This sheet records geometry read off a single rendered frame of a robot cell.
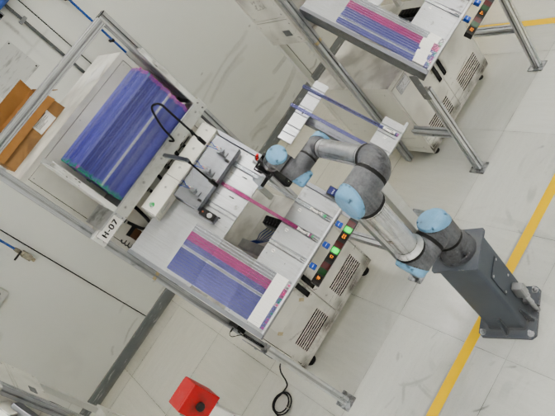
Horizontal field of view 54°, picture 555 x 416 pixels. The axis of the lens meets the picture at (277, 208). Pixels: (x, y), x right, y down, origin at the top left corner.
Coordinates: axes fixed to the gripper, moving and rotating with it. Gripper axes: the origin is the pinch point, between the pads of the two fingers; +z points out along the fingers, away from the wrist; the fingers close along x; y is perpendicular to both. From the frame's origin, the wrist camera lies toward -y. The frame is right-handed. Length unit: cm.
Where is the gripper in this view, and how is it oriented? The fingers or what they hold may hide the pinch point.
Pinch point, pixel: (268, 176)
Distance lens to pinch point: 240.4
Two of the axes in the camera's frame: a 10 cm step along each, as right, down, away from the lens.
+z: -1.5, 1.6, 9.8
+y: -8.3, -5.6, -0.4
